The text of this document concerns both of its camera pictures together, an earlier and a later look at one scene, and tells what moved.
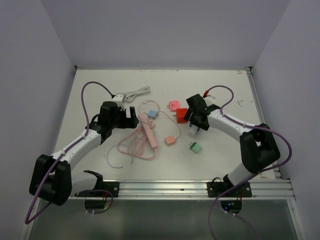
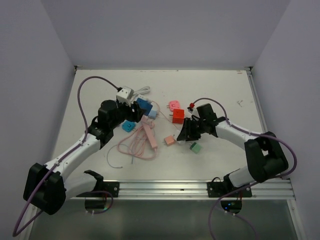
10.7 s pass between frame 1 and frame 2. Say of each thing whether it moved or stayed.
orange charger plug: stayed
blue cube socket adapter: moved
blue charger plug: stayed
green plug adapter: stayed
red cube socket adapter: moved
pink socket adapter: stayed
